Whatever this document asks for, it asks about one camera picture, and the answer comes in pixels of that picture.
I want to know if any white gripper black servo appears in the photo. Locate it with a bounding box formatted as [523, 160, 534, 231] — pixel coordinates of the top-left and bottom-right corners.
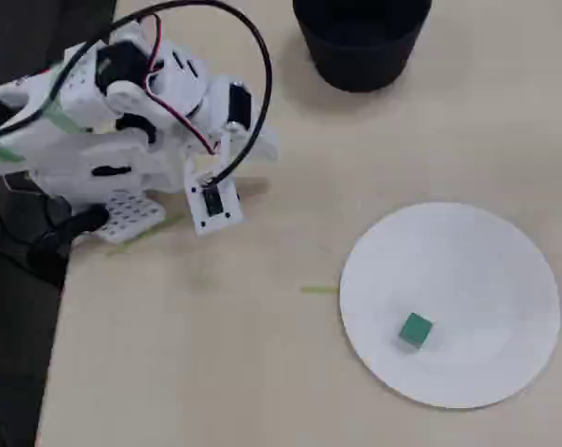
[199, 73, 281, 163]

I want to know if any green cube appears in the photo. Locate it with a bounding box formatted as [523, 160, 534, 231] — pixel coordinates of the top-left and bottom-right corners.
[396, 311, 434, 354]

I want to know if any green tape band on arm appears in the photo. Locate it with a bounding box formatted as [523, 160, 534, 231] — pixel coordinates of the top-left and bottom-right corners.
[0, 132, 25, 165]
[40, 62, 89, 136]

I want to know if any black bin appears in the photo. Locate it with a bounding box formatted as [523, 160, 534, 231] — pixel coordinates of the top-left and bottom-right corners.
[292, 0, 433, 93]

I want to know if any long green tape strip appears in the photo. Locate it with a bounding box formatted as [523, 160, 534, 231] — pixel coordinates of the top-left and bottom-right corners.
[105, 213, 187, 257]

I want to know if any black table clamp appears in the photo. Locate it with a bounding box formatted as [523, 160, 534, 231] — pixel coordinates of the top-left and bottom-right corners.
[26, 204, 112, 269]

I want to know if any white paper plate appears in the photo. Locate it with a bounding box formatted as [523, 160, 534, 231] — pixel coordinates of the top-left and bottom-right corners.
[338, 200, 562, 411]

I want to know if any thick black cable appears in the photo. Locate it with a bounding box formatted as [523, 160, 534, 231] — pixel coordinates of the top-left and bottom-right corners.
[0, 0, 275, 187]

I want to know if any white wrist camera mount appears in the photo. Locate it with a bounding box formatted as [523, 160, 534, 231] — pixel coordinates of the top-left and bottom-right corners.
[183, 169, 247, 237]

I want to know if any white perforated base plate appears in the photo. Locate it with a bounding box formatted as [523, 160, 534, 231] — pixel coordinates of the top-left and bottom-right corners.
[82, 190, 168, 246]

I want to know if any red and white wire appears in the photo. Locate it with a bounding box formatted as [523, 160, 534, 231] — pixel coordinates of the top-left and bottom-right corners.
[143, 13, 219, 157]

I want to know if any thin black cable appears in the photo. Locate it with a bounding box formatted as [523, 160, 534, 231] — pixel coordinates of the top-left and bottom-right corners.
[0, 193, 75, 280]

